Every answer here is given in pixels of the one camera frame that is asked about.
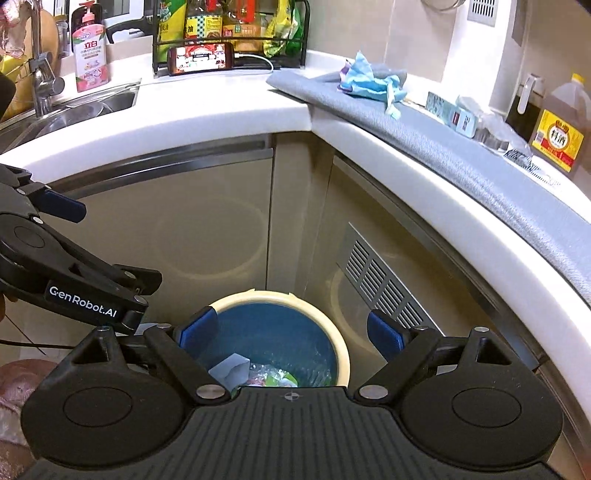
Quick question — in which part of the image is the green plastic packaging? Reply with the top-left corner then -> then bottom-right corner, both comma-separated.
245,364 -> 298,388

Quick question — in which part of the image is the checkered printed paper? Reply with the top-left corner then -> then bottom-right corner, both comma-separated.
503,149 -> 560,186

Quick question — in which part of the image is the metal cookie cutter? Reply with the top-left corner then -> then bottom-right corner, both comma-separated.
481,128 -> 510,152

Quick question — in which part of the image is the light blue carton box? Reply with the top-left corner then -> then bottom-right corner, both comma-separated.
425,92 -> 477,138

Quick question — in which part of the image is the blue paper towel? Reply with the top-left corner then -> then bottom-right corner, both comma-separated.
338,51 -> 408,120

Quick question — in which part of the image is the clear plastic bag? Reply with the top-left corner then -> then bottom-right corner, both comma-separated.
456,96 -> 532,155

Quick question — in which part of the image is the cream rimmed blue trash bin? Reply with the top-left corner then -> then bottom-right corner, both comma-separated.
179,289 -> 351,387

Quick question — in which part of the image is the chrome kitchen faucet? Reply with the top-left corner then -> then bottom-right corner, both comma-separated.
29,1 -> 65,117

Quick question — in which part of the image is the metal cabinet vent grille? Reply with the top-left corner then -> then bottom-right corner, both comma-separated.
337,223 -> 443,333

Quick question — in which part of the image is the stainless steel sink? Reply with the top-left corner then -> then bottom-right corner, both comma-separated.
1,82 -> 140,153

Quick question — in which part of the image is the grey counter mat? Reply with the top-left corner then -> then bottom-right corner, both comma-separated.
267,69 -> 590,300

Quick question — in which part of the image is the pink hand soap bottle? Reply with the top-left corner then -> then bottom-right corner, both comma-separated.
71,1 -> 110,93

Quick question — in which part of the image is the dark soy sauce bottle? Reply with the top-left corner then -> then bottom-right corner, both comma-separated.
506,73 -> 545,142

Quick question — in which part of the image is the large amber oil jug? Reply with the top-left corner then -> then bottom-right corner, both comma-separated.
530,73 -> 590,179

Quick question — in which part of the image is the smartphone with lit screen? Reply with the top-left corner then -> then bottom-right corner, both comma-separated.
167,42 -> 235,76

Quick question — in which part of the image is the green bottle yellow cap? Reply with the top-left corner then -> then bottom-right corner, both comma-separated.
157,0 -> 186,62

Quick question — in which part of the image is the black spice rack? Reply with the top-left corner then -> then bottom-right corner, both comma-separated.
151,1 -> 311,76

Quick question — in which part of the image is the sauce bottle red cap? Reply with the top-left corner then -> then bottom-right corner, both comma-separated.
184,0 -> 223,40

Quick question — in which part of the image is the oil bottle red label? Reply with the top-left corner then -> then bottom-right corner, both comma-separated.
222,0 -> 263,53

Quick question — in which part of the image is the yellow green snack bag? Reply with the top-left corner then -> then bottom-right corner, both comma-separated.
263,0 -> 303,58

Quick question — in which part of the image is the white charging cable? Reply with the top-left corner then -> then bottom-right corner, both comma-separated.
232,52 -> 276,73

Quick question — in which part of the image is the wire mesh strainer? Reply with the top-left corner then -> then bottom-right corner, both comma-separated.
422,0 -> 465,13

